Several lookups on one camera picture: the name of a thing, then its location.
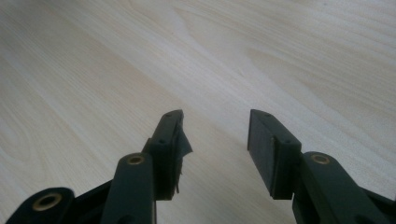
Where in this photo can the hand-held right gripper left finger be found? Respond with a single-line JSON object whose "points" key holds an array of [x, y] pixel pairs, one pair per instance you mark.
{"points": [[166, 146]]}

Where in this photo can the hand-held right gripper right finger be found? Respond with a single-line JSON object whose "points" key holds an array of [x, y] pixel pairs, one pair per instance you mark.
{"points": [[274, 155]]}

